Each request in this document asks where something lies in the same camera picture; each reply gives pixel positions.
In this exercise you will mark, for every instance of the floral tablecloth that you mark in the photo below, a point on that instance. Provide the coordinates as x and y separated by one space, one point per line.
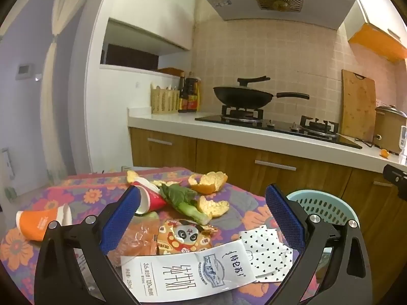
79 193

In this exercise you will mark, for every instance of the wooden kitchen base cabinet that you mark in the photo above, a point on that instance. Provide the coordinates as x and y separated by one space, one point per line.
222 159

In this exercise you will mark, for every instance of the woven utensil basket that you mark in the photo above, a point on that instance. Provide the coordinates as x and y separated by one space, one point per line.
163 100

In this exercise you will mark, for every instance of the large dark sauce bottle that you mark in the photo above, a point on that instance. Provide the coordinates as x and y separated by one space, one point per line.
192 95

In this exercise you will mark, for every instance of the red and white paper cup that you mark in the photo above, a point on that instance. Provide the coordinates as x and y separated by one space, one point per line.
152 201

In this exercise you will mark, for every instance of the beige rice cooker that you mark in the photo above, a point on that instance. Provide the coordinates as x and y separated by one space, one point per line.
386 127

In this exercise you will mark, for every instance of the wooden cutting board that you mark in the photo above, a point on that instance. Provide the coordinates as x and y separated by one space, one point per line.
357 108

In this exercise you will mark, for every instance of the grey range hood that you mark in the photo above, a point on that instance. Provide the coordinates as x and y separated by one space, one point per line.
286 9

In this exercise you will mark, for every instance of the white curtain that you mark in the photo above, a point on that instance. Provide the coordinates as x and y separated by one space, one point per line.
52 101

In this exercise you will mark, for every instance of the flattened white milk carton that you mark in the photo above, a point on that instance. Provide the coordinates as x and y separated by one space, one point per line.
178 270

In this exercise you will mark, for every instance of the black wok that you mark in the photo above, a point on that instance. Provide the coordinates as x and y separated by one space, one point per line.
241 97

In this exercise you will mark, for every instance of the small dark sauce bottle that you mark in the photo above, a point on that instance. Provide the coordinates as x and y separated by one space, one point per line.
182 97

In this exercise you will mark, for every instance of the small green vegetable piece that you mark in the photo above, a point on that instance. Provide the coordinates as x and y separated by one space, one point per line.
152 215

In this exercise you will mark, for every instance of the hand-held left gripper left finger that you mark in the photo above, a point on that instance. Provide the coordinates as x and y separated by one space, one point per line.
120 219

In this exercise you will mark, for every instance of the white polka dot wrapper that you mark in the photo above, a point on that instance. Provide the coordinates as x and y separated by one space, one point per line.
267 247

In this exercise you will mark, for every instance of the curled orange peel piece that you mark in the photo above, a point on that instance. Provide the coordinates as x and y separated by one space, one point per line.
213 208

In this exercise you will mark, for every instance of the white and orange wall cabinet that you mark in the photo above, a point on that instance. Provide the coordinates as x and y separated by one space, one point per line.
375 41

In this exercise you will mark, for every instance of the black gas stove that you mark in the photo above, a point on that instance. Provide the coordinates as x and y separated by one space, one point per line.
279 130

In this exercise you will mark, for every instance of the orange paper cup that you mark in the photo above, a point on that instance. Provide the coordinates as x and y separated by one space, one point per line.
38 225

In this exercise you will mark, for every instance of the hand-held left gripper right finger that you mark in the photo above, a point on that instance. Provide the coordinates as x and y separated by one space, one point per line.
283 219

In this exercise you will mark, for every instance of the small orange peel piece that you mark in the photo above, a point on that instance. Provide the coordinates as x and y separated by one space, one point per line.
132 176

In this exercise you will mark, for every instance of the green bok choy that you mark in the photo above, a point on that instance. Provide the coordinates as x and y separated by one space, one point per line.
178 197

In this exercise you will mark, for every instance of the panda print snack packet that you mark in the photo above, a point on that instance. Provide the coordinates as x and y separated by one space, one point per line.
184 235

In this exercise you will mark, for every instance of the clear plastic wrapper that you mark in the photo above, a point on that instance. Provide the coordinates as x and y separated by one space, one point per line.
140 241

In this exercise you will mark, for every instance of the large orange peel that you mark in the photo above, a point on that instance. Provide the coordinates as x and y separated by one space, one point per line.
206 184

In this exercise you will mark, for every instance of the small orange fruit piece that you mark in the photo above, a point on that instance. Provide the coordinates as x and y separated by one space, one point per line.
384 153

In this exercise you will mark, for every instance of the white kitchen appliance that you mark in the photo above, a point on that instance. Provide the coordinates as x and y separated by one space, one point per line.
403 139

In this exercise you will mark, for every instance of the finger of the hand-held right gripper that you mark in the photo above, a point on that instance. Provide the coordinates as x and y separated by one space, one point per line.
394 173

